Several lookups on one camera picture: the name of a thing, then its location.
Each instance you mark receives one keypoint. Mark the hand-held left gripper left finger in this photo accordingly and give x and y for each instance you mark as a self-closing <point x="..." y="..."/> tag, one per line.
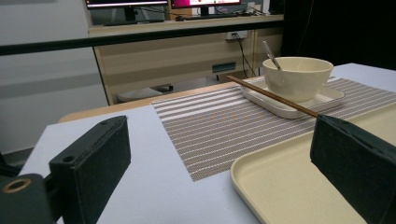
<point x="93" y="165"/>

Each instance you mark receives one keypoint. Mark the white cabinet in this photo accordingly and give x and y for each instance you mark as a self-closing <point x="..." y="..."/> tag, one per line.
<point x="40" y="81"/>

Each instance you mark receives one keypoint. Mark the cream plastic tray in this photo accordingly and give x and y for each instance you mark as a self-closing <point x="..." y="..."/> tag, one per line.
<point x="286" y="186"/>

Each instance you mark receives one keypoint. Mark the grey desk label panel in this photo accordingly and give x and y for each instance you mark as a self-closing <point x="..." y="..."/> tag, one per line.
<point x="224" y="67"/>

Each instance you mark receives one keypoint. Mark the light wooden desk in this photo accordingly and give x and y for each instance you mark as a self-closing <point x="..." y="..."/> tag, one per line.
<point x="171" y="59"/>

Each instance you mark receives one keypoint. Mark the white square plate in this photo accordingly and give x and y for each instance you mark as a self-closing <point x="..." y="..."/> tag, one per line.
<point x="327" y="98"/>

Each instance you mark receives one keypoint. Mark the brown wooden chopstick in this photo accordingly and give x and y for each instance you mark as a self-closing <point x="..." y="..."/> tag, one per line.
<point x="281" y="102"/>
<point x="264" y="92"/>

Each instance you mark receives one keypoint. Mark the black computer monitor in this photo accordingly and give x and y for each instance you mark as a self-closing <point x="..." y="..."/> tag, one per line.
<point x="205" y="2"/>
<point x="124" y="2"/>

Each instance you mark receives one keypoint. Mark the cream ceramic bowl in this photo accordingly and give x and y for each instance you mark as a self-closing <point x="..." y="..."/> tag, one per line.
<point x="299" y="81"/>

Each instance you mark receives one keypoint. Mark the metal spoon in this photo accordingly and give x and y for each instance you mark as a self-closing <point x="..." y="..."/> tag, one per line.
<point x="271" y="56"/>

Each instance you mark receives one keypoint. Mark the black horizontal frame bar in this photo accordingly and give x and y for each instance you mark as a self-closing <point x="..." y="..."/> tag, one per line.
<point x="93" y="42"/>

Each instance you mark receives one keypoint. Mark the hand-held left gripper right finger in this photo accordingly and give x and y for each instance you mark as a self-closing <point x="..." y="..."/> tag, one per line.
<point x="355" y="165"/>

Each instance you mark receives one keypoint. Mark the white power strip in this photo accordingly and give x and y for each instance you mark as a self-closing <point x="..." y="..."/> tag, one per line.
<point x="236" y="34"/>

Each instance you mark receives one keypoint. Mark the striped woven placemat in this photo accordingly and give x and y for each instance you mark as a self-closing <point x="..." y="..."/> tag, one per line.
<point x="218" y="130"/>

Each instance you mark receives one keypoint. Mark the black curtain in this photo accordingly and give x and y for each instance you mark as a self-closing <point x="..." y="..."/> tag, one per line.
<point x="342" y="31"/>

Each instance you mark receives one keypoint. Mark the black keyboard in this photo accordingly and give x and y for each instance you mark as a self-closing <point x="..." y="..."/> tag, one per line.
<point x="214" y="16"/>

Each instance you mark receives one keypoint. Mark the grey low floor object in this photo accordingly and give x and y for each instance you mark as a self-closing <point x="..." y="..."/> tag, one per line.
<point x="140" y="94"/>

